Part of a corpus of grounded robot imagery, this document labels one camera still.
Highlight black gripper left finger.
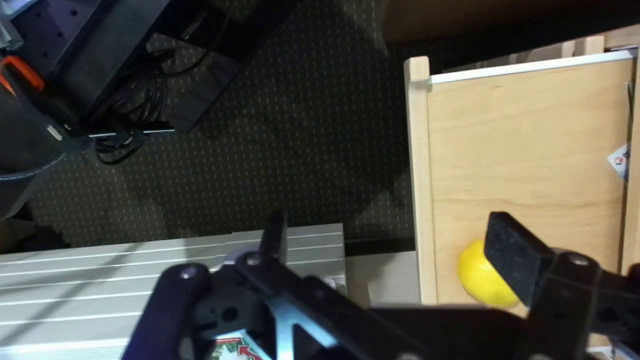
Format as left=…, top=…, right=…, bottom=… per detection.
left=234, top=207, right=362, bottom=322

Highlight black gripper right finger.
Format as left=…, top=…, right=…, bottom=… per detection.
left=483, top=209, right=607, bottom=337

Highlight yellow lemon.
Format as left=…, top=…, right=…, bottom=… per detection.
left=457, top=237, right=522, bottom=309

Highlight robot base mounting platform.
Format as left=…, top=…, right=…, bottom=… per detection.
left=0, top=0, right=302, bottom=137

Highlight brown cardboard box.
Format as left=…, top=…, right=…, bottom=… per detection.
left=403, top=23, right=640, bottom=351

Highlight printed green red leaflet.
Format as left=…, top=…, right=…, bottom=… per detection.
left=210, top=327, right=276, bottom=360

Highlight small white red sticker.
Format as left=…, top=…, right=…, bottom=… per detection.
left=607, top=141, right=632, bottom=182

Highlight orange black clamp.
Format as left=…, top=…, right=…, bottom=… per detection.
left=0, top=53, right=48, bottom=96

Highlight black cables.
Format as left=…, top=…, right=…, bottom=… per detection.
left=86, top=37, right=226, bottom=165

